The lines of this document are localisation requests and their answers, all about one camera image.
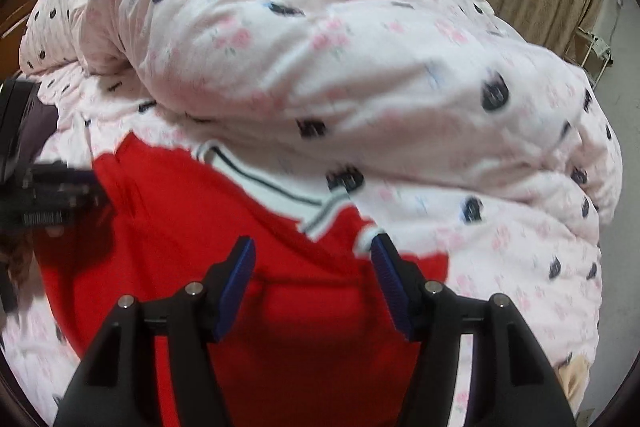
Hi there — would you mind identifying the red and white basketball jersey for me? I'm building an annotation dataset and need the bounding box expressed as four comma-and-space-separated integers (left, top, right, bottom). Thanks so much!
37, 132, 451, 427

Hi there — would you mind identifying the dark purple cloth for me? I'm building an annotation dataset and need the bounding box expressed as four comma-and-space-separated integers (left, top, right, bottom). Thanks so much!
10, 82, 62, 158

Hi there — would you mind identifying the person's left hand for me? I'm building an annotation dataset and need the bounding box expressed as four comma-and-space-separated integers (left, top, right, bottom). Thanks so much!
0, 224, 66, 298

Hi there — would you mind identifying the pink printed quilt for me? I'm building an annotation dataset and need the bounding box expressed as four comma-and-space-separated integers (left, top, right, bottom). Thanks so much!
20, 0, 623, 228

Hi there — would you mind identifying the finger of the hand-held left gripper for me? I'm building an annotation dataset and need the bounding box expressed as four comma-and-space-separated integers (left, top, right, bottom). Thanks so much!
30, 161, 99, 188
22, 192, 109, 228

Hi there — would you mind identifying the white shelf rack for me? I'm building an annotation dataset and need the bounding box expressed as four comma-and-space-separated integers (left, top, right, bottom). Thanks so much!
575, 26, 614, 88

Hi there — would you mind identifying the beige fluffy cloth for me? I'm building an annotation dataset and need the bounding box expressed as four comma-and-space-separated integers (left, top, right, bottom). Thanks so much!
555, 352, 592, 400

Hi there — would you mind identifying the brown wooden headboard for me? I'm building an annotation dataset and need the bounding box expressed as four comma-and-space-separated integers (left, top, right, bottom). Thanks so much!
0, 0, 151, 75

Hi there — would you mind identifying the pink printed bed sheet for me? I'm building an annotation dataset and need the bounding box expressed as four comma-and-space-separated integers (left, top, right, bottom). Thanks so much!
0, 72, 603, 413

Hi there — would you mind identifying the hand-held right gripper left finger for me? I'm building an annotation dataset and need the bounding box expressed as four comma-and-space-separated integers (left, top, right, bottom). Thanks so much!
52, 236, 257, 427

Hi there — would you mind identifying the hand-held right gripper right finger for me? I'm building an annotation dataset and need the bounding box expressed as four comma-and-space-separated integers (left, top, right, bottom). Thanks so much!
370, 233, 576, 427

